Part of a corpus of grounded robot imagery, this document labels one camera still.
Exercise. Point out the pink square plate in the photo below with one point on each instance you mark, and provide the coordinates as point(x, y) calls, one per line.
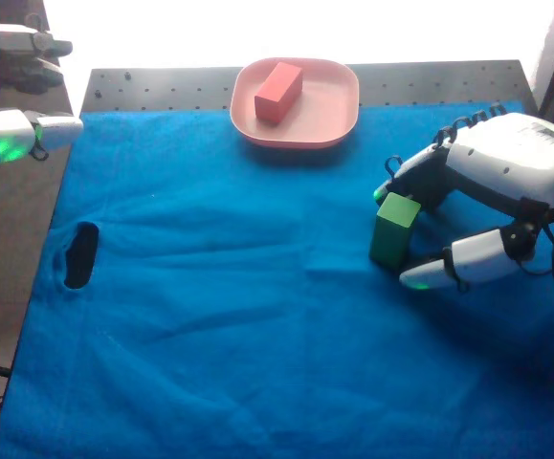
point(324, 119)

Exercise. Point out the blue cloth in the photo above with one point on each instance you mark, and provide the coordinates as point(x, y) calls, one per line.
point(257, 344)

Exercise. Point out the green rectangular block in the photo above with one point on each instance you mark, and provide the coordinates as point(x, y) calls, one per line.
point(391, 234)

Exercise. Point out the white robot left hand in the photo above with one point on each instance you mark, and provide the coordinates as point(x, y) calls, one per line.
point(6, 129)

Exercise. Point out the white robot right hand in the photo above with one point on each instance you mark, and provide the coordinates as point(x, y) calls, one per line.
point(511, 162)

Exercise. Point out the red rectangular block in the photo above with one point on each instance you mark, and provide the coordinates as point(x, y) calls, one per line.
point(276, 95)

